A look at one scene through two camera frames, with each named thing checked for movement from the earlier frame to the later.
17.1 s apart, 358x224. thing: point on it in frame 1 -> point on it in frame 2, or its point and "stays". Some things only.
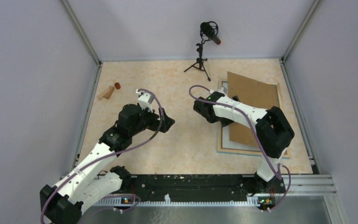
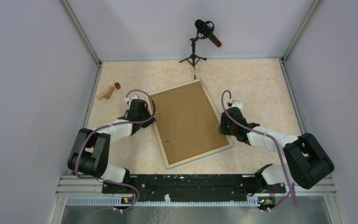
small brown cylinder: (117, 85) stays
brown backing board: (255, 94) -> (188, 126)
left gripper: (155, 122) stays
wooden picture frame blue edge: (225, 145) -> (230, 143)
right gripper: (226, 122) -> (222, 129)
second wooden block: (108, 94) stays
